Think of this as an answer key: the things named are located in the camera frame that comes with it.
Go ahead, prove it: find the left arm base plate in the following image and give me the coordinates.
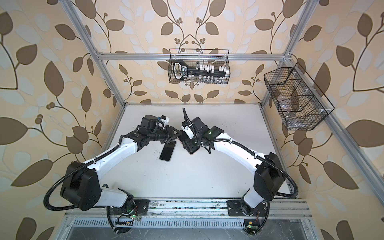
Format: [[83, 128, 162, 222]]
[[110, 199, 150, 216]]

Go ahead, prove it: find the aluminium cage frame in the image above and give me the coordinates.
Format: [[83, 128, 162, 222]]
[[58, 0, 384, 240]]

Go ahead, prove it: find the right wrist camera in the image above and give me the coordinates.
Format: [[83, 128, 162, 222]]
[[182, 121, 194, 139]]

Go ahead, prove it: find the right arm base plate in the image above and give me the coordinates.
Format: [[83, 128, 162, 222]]
[[227, 200, 267, 218]]

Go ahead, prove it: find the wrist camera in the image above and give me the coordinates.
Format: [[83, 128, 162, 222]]
[[182, 121, 194, 139], [158, 115, 170, 126]]

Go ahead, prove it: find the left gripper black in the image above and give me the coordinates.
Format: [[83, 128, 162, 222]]
[[147, 125, 182, 144]]

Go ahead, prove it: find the black white tool in basket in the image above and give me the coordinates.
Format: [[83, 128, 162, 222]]
[[168, 60, 231, 84]]

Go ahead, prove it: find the black phone on table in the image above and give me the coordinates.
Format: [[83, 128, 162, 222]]
[[160, 141, 176, 162]]

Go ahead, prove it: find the back wire basket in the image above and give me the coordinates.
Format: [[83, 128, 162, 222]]
[[168, 48, 231, 85]]

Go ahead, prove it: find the side wire basket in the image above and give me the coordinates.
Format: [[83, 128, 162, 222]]
[[264, 63, 335, 131]]

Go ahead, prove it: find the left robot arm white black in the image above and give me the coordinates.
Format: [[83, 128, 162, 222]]
[[43, 115, 182, 211]]

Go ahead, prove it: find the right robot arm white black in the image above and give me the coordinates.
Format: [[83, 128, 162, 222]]
[[179, 108, 299, 216]]

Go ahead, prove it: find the aluminium front rail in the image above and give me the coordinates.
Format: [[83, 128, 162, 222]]
[[63, 198, 313, 229]]

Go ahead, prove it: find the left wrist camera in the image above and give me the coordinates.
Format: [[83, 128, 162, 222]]
[[158, 115, 170, 126]]

